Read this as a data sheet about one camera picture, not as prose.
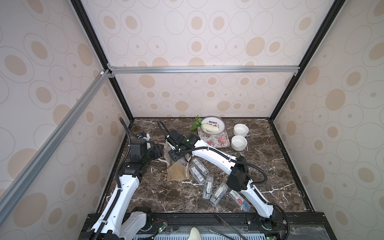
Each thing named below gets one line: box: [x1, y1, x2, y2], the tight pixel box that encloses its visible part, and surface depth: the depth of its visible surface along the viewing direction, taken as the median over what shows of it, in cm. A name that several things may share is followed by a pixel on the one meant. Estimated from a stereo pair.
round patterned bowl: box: [200, 116, 226, 135], surface depth 115 cm
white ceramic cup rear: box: [233, 123, 249, 137], surface depth 112 cm
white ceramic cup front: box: [231, 135, 248, 152], surface depth 105 cm
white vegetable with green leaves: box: [190, 117, 220, 133], surface depth 112 cm
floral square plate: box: [197, 128, 231, 148], surface depth 109 cm
